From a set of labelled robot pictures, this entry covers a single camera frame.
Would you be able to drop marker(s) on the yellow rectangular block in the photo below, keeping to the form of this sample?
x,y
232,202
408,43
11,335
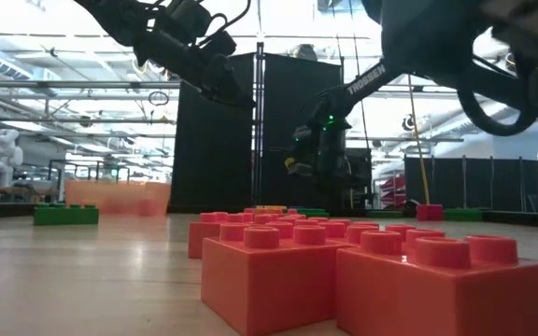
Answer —
x,y
271,207

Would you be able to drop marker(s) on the red rectangular block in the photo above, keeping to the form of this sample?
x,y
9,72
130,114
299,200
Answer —
x,y
430,213

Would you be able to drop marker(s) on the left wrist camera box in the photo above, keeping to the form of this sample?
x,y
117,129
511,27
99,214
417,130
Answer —
x,y
217,44

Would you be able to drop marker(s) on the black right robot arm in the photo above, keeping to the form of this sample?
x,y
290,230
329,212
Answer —
x,y
367,84

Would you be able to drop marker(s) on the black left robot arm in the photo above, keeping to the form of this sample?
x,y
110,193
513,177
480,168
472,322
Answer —
x,y
124,23

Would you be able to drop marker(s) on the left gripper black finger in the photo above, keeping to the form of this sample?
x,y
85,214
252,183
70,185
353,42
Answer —
x,y
243,102

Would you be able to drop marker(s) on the black partition panels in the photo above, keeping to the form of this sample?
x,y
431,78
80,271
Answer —
x,y
484,186

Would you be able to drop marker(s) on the shelf with red bins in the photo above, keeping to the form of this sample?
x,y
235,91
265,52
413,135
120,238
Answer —
x,y
392,191

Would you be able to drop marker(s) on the black aluminium table frame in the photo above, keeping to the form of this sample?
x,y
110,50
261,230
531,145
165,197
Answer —
x,y
521,218

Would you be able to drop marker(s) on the orange square block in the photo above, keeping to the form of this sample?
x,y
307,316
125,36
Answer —
x,y
437,298
273,280

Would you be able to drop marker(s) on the green rectangular block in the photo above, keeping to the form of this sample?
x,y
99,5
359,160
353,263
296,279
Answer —
x,y
462,215
66,216
385,214
313,212

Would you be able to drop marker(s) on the orange rectangular block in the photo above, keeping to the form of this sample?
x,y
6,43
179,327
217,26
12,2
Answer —
x,y
201,238
381,233

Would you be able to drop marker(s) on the black equipment box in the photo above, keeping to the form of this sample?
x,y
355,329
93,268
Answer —
x,y
362,177

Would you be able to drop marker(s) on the orange translucent plastic bin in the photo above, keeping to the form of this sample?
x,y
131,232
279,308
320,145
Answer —
x,y
105,198

